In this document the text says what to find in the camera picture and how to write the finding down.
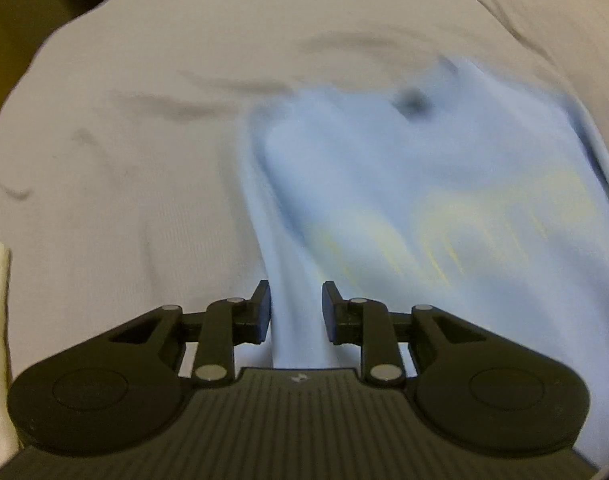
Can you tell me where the light blue shirt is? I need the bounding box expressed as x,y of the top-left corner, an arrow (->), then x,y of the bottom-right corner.
237,55 -> 609,467

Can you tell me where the bed with grey sheet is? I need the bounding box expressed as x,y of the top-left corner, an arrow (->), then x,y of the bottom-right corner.
0,0 -> 609,467

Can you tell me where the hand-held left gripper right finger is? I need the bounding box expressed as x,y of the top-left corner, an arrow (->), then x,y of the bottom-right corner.
321,280 -> 491,389

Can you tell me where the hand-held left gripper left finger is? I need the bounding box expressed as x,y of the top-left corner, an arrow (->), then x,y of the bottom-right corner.
108,280 -> 272,389

